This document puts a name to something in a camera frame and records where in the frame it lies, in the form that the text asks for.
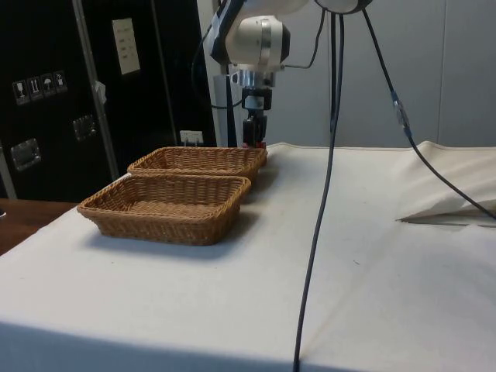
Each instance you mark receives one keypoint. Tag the pale locker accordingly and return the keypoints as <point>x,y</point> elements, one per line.
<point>426,69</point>

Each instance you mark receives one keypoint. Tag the red cube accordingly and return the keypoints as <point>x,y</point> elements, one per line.
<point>260,145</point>

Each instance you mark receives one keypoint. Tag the black cabinet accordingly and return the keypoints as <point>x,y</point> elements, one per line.
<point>46,116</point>

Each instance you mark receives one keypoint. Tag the wicker basket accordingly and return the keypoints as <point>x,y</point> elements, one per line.
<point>201,162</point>
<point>166,211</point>

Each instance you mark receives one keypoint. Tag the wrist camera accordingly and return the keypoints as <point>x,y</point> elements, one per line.
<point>252,78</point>

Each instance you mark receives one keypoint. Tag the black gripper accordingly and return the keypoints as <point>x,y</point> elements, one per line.
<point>255,100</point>

